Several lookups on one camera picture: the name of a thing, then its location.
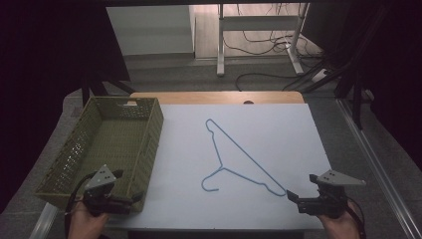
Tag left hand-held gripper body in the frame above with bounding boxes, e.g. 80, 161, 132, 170
82, 164, 134, 217

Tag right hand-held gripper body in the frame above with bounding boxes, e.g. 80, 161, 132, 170
297, 169, 367, 220

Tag green perforated plastic basket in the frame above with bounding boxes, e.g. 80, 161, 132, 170
34, 96, 165, 214

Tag blue wire clothes hanger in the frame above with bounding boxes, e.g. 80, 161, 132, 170
200, 118, 288, 197

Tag person's left hand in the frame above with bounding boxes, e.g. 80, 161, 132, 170
67, 200, 110, 239

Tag person's right hand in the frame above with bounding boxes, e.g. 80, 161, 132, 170
316, 200, 363, 239

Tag white table sheet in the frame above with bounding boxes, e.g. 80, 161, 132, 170
106, 103, 333, 232

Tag black stand legs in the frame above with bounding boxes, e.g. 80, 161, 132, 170
81, 69, 137, 108
300, 3, 377, 131

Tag white power strip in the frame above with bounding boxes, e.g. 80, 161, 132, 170
311, 68, 329, 84

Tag white cabinet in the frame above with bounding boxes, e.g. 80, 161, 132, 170
105, 4, 196, 57

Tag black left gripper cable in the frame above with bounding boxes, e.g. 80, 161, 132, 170
64, 172, 98, 239

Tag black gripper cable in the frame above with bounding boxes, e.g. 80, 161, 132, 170
345, 196, 367, 239
64, 172, 98, 239

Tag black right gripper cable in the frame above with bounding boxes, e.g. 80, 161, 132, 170
345, 196, 367, 239

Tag metal floor rail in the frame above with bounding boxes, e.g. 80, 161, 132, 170
335, 98, 422, 239
29, 201, 62, 239

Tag black floor cable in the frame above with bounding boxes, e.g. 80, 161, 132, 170
234, 72, 302, 92

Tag tangle of black cables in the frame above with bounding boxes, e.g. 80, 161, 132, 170
222, 3, 323, 58

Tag white metal desk frame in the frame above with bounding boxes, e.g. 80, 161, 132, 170
215, 3, 312, 79

